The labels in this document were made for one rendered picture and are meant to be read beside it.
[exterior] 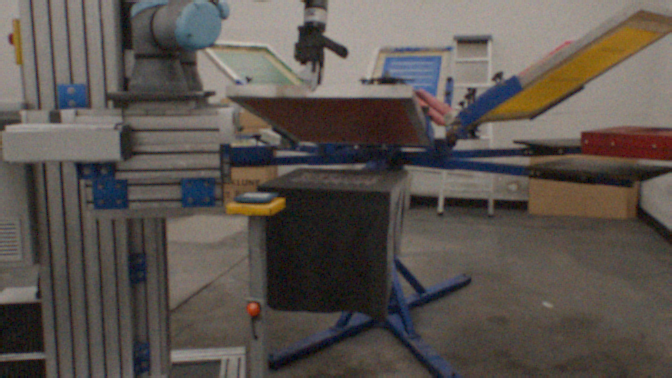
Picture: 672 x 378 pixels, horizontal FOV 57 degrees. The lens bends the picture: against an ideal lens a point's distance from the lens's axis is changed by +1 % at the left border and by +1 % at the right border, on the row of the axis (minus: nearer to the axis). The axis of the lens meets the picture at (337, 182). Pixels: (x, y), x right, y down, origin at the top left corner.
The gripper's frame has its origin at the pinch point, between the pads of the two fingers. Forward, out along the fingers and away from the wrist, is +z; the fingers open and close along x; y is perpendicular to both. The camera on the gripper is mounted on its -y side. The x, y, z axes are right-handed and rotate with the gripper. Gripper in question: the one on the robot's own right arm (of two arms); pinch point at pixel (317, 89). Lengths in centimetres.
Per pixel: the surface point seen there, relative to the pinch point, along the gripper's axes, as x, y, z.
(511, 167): -107, -63, 6
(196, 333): -128, 91, 95
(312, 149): -169, 47, -10
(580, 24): -434, -137, -184
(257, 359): 2, 12, 81
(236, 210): 18.6, 15.4, 39.3
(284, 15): -430, 162, -200
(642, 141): -56, -104, 3
